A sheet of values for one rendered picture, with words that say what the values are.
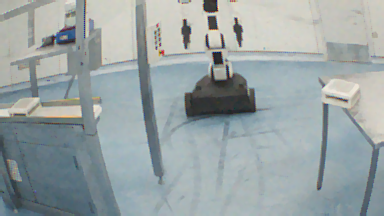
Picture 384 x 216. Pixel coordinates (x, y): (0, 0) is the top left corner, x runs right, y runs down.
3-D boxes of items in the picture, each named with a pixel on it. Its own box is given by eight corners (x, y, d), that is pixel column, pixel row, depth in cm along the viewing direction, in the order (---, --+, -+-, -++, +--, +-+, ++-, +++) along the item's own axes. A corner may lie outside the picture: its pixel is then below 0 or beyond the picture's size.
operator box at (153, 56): (163, 55, 354) (161, 20, 345) (156, 63, 338) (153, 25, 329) (154, 56, 355) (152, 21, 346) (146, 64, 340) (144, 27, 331)
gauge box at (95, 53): (102, 64, 281) (101, 32, 274) (96, 70, 271) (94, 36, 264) (74, 69, 286) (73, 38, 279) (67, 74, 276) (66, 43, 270)
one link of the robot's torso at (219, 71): (210, 74, 505) (202, 32, 475) (232, 73, 503) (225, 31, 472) (209, 85, 493) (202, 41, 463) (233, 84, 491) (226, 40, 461)
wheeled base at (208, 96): (195, 90, 537) (192, 55, 525) (251, 86, 531) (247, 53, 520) (189, 116, 477) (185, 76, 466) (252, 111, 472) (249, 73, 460)
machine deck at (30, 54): (101, 33, 274) (101, 27, 273) (75, 53, 240) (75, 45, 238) (32, 50, 289) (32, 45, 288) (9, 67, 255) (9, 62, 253)
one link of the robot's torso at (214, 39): (206, 49, 480) (201, 4, 480) (227, 48, 478) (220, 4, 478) (205, 48, 465) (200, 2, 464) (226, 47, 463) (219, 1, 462)
